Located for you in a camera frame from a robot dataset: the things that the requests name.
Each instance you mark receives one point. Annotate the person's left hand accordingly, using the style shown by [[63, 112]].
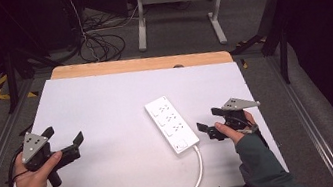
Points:
[[33, 182]]

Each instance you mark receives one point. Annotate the white power strip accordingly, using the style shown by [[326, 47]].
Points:
[[172, 124]]

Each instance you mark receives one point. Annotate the black metal stand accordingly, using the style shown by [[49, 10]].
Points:
[[11, 84], [283, 58]]

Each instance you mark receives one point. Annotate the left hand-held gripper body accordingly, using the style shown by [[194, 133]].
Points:
[[31, 146]]

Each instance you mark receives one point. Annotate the person's right hand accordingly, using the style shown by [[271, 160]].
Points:
[[232, 133]]

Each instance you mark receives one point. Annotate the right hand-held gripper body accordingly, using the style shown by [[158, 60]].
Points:
[[236, 117]]

